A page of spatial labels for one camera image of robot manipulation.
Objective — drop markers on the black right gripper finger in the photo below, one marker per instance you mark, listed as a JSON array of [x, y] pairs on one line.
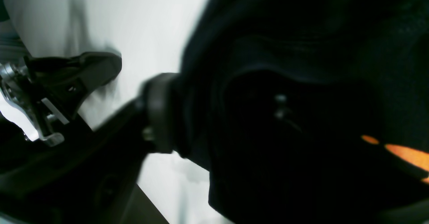
[[91, 177]]

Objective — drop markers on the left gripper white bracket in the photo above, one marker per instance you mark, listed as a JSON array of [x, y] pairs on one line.
[[51, 90]]

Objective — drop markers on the black T-shirt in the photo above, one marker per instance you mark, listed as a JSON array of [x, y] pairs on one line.
[[293, 105]]

